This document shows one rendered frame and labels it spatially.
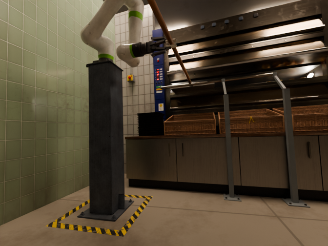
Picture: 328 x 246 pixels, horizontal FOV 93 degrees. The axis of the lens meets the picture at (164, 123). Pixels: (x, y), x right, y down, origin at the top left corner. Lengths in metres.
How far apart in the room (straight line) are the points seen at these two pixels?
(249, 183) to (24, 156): 1.93
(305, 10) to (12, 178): 3.33
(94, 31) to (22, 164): 1.19
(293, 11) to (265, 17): 0.29
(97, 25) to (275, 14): 2.08
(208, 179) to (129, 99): 1.62
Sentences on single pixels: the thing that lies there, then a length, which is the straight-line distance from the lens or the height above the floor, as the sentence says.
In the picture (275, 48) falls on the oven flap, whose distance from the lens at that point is 2.51.
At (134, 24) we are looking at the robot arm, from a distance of 1.43.
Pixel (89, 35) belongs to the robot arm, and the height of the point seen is 1.36.
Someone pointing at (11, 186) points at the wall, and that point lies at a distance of 1.71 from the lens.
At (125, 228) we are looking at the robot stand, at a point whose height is 0.00.
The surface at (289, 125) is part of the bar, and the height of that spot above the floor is 0.64.
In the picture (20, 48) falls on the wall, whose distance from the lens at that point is 1.84.
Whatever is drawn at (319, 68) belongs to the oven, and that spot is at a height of 1.31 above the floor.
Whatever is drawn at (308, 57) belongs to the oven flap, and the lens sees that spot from 2.45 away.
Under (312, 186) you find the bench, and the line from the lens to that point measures 1.85.
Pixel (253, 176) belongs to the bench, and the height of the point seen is 0.19.
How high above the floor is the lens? 0.62
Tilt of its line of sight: 3 degrees up
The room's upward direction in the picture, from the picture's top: 2 degrees counter-clockwise
